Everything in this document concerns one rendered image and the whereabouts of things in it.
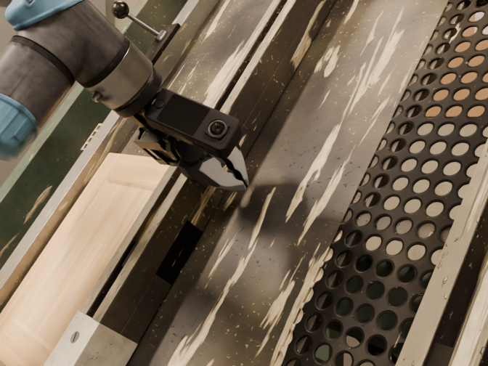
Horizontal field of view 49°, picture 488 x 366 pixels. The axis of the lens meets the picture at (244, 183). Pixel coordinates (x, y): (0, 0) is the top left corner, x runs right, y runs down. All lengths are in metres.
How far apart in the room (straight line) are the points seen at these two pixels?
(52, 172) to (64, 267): 0.40
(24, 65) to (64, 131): 0.76
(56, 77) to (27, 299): 0.52
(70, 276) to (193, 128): 0.42
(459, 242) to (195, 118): 0.32
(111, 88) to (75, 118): 0.73
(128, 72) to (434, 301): 0.39
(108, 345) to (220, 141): 0.30
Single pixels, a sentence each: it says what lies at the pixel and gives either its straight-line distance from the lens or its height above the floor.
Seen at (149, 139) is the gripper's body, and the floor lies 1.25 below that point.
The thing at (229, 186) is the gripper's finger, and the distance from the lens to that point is 0.72.
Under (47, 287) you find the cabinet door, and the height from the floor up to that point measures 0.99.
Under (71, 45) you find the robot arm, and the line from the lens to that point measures 0.60.
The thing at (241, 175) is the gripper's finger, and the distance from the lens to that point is 0.74.
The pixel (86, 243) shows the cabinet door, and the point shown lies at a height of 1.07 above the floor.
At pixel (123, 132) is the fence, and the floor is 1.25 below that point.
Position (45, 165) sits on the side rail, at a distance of 1.33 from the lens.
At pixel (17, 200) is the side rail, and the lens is 1.31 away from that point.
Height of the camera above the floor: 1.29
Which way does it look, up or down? 7 degrees down
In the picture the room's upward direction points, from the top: straight up
